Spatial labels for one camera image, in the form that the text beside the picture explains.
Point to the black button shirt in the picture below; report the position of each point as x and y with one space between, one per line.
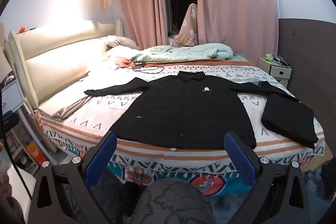
183 108

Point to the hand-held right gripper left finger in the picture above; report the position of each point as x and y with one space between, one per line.
101 159

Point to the blue white bedside table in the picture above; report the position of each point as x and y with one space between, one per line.
13 98

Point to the small green gadget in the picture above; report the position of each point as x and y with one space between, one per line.
268 57

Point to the small orange toy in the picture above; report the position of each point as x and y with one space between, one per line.
22 29

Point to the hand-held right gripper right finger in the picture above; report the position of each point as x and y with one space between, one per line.
240 161

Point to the white box nightstand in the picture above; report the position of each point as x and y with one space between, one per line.
273 73

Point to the folded black garment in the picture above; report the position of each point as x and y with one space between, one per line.
288 119

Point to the person's leg grey printed pants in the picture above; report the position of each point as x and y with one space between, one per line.
173 203

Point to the beige pillow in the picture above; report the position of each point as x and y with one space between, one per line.
123 41

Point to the cream padded headboard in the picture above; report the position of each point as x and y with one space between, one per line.
52 61

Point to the folded beige sheet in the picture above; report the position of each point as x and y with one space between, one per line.
60 108

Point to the mint green quilt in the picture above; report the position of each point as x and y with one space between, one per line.
183 52

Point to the geometric patterned blanket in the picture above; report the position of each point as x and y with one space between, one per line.
105 108

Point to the orange box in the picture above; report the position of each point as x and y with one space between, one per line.
35 153

